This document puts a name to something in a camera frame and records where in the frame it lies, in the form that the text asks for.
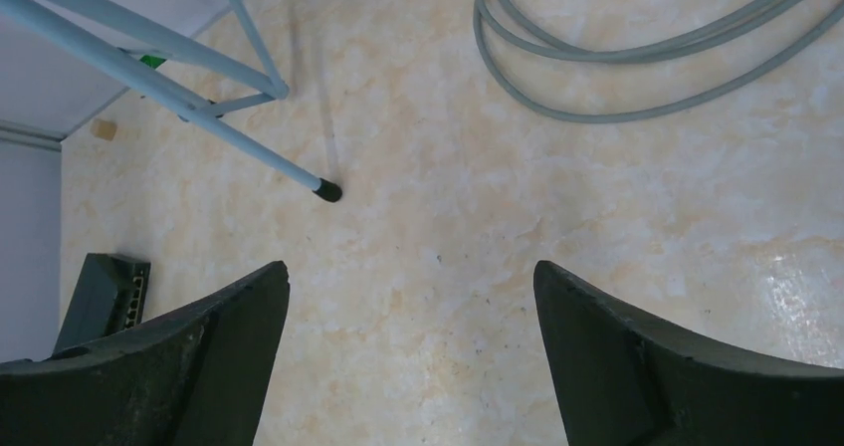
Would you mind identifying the coiled grey cable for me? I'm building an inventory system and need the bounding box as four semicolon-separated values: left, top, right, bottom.
472;0;844;125

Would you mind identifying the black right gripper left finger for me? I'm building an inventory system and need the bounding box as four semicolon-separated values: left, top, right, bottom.
1;261;290;445

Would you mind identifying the small wooden cube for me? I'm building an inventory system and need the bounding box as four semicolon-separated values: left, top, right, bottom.
90;118;117;141

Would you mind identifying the light blue tripod stand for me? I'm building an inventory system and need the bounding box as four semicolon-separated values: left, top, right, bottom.
1;0;342;203

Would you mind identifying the black network switch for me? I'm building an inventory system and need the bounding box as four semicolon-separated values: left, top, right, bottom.
54;253;151;353

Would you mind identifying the small green block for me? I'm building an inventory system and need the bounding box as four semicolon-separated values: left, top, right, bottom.
139;55;166;70

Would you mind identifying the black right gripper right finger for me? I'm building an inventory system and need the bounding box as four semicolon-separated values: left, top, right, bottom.
533;261;843;445

